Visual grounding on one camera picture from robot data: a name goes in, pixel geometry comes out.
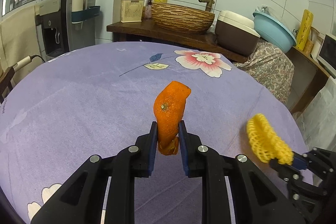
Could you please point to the white fabric cover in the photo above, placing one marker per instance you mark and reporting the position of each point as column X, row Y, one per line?
column 317, row 123

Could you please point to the water dispenser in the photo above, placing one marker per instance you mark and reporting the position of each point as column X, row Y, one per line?
column 64, row 30

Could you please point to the bronze faucet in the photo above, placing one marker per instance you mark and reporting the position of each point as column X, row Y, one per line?
column 209, row 4

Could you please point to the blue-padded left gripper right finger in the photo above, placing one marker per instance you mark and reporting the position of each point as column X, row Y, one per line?
column 234, row 189

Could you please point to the light blue plastic basin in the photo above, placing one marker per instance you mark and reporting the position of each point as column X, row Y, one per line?
column 273, row 31

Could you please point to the purple floral tablecloth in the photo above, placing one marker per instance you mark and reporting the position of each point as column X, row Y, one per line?
column 98, row 100

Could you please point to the dark wooden counter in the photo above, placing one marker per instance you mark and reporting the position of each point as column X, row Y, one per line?
column 148, row 31

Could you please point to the brown white rice cooker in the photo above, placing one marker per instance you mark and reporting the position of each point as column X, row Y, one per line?
column 236, row 33

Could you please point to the yellow foam fruit net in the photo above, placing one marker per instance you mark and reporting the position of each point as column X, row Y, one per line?
column 265, row 142

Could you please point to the yellow wrap roll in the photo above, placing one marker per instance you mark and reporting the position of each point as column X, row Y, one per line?
column 304, row 29

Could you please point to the light wooden shelf unit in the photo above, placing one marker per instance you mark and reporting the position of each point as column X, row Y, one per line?
column 309, row 78

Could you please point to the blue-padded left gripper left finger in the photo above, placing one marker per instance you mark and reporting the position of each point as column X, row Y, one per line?
column 101, row 190

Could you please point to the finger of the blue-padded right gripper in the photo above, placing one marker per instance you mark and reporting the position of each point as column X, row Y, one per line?
column 285, row 172
column 304, row 161

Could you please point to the woven wicker sink basin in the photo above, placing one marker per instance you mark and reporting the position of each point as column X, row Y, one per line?
column 181, row 18

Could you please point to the paisley patterned cloth cover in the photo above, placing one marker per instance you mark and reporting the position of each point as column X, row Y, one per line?
column 270, row 67

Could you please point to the beige utensil holder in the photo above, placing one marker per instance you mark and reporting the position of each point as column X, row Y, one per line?
column 135, row 10

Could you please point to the orange peel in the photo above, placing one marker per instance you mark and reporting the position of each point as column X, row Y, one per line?
column 168, row 108

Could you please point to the white microwave oven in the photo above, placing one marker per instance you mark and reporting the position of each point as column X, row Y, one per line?
column 327, row 54

